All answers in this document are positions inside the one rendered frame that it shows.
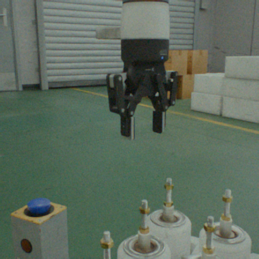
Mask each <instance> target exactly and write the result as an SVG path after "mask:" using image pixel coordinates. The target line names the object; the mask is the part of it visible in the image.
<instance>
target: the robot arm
mask: <svg viewBox="0 0 259 259"><path fill-rule="evenodd" d="M168 4H169V0H123V6H122V12H121V26H120V27H104V26H98V27H97V28H96V38H97V39H115V40H121V60H122V61H123V63H124V68H123V70H122V72H121V73H118V74H112V73H109V74H107V76H106V83H107V89H108V100H109V110H110V111H111V112H114V113H117V114H119V115H120V126H121V127H120V129H121V130H120V132H121V136H123V138H124V139H127V140H133V139H134V138H135V118H134V117H132V116H133V115H134V112H135V110H136V107H137V105H138V104H139V103H140V102H141V100H142V97H146V96H148V98H150V99H151V102H152V104H153V108H154V109H155V110H154V111H153V131H154V132H156V133H158V134H161V133H164V129H165V124H166V110H168V108H169V107H171V106H174V105H175V100H176V90H177V79H178V72H177V71H166V70H165V65H164V62H167V61H168V60H169V29H170V18H169V5H168ZM123 86H125V88H123ZM168 91H169V92H170V97H169V98H167V97H168ZM130 94H132V95H133V97H132V96H130ZM116 103H117V104H116ZM128 104H129V106H128Z"/></svg>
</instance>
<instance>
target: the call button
mask: <svg viewBox="0 0 259 259"><path fill-rule="evenodd" d="M27 205H28V208H27V209H28V210H29V211H30V212H31V213H33V214H41V213H45V212H47V210H48V208H49V207H50V200H48V199H46V198H37V199H33V200H31V201H29V203H28V204H27Z"/></svg>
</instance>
